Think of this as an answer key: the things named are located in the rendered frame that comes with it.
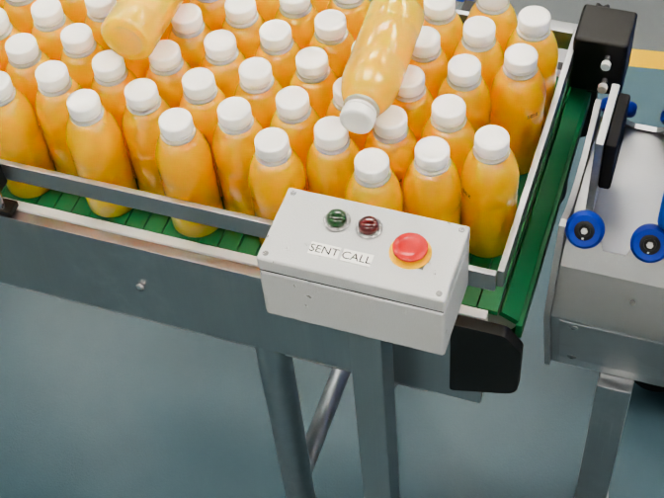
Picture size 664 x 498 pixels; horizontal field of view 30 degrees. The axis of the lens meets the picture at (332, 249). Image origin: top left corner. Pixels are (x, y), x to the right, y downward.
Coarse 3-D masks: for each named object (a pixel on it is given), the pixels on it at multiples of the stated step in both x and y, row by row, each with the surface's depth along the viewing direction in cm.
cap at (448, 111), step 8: (440, 96) 142; (448, 96) 141; (456, 96) 141; (432, 104) 141; (440, 104) 141; (448, 104) 141; (456, 104) 141; (464, 104) 141; (432, 112) 141; (440, 112) 140; (448, 112) 140; (456, 112) 140; (464, 112) 140; (440, 120) 140; (448, 120) 140; (456, 120) 140
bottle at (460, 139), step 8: (432, 120) 142; (464, 120) 142; (424, 128) 144; (432, 128) 142; (440, 128) 141; (448, 128) 141; (456, 128) 141; (464, 128) 142; (472, 128) 143; (424, 136) 144; (440, 136) 142; (448, 136) 141; (456, 136) 142; (464, 136) 142; (472, 136) 143; (456, 144) 142; (464, 144) 142; (472, 144) 143; (456, 152) 142; (464, 152) 143; (456, 160) 143
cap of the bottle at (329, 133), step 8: (320, 120) 140; (328, 120) 140; (336, 120) 140; (320, 128) 140; (328, 128) 140; (336, 128) 140; (344, 128) 139; (320, 136) 139; (328, 136) 139; (336, 136) 139; (344, 136) 139; (320, 144) 140; (328, 144) 139; (336, 144) 139; (344, 144) 140
